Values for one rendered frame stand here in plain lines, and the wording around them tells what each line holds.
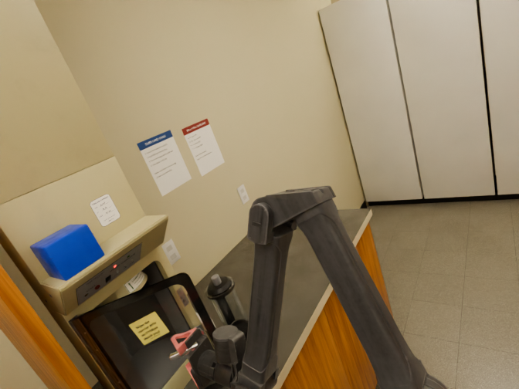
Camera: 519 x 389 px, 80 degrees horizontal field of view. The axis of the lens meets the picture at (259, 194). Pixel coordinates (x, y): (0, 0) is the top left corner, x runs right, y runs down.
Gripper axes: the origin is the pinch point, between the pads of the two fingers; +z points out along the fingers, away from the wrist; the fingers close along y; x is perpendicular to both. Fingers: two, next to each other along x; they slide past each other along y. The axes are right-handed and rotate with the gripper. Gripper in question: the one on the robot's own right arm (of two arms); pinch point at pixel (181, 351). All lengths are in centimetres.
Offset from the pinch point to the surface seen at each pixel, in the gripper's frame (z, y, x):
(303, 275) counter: 3, -27, -63
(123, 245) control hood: 10.0, 29.4, -4.2
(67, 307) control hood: 15.8, 22.2, 11.9
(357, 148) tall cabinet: 57, -47, -298
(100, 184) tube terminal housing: 22, 44, -12
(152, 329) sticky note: 8.1, 6.0, 0.6
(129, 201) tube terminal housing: 21.6, 35.8, -16.7
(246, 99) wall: 66, 45, -145
